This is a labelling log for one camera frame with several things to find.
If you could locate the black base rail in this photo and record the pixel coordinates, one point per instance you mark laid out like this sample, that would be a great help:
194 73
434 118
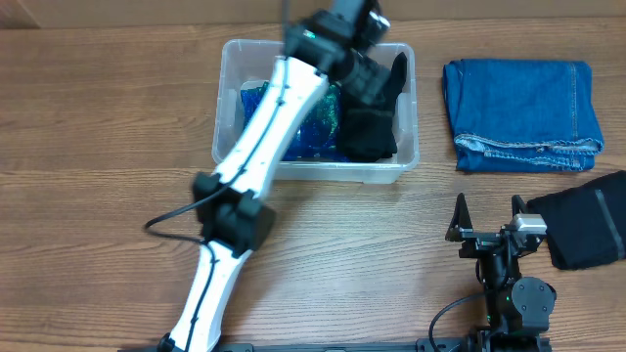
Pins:
421 345

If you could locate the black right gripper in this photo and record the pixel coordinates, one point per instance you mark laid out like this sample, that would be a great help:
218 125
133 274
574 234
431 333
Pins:
474 242

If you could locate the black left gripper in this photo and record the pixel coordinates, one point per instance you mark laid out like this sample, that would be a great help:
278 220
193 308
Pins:
368 80

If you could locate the black sock with band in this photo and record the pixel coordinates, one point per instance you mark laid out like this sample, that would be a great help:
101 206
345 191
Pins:
355 116

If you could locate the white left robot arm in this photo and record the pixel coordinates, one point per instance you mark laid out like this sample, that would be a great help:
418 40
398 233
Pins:
329 47

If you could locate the folded blue denim jeans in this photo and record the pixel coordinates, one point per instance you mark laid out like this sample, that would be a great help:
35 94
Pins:
522 115

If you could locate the black folded cloth right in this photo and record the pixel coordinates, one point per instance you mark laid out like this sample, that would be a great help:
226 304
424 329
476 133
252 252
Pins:
585 225

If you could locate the blue green sequin cloth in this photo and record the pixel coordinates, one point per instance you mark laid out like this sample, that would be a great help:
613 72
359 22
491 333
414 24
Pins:
317 134

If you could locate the clear plastic storage bin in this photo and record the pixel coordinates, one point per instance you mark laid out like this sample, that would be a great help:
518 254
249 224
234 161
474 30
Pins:
248 63

